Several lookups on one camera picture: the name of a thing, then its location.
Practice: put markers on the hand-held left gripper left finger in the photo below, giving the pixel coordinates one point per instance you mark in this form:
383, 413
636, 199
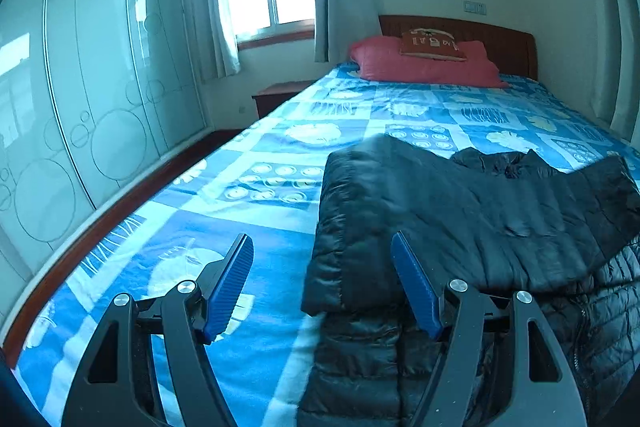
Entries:
227, 292

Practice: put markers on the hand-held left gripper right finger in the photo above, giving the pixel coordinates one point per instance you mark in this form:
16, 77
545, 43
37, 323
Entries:
417, 287

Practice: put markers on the black down jacket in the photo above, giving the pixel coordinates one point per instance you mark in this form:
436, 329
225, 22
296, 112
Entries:
450, 217

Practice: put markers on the blue patterned bed sheet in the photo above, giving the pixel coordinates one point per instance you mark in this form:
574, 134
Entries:
200, 217

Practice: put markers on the wooden nightstand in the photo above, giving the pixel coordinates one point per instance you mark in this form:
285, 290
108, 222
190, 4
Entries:
275, 97

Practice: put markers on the red pillow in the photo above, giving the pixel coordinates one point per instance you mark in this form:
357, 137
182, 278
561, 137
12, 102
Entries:
380, 62

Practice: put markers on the brown printed cushion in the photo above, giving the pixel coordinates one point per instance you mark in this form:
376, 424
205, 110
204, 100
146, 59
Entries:
432, 44

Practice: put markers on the glossy white sliding wardrobe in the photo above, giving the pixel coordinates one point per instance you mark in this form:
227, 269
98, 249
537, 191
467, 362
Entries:
100, 82

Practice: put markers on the wooden bed headboard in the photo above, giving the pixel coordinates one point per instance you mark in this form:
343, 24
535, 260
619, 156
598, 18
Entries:
510, 47

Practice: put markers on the wooden bed side rail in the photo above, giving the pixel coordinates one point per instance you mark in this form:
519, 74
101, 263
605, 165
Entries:
125, 202

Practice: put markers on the wall switch panel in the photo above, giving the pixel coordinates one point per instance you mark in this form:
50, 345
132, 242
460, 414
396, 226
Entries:
474, 6

